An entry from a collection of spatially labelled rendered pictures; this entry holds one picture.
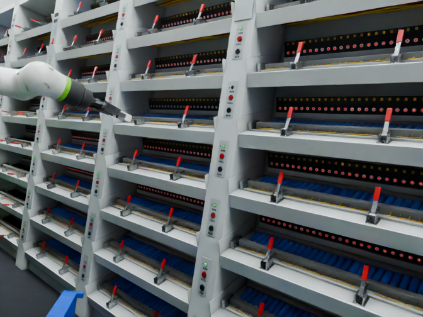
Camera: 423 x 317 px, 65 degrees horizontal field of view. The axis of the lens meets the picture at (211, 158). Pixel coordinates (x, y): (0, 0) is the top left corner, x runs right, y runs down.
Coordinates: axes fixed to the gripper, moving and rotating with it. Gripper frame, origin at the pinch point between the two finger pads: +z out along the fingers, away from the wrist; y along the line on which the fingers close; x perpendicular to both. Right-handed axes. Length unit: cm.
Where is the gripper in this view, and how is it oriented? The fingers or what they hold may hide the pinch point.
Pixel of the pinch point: (123, 116)
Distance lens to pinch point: 142.8
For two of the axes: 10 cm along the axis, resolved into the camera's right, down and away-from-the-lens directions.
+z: 5.9, 2.7, 7.6
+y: 7.6, 1.1, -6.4
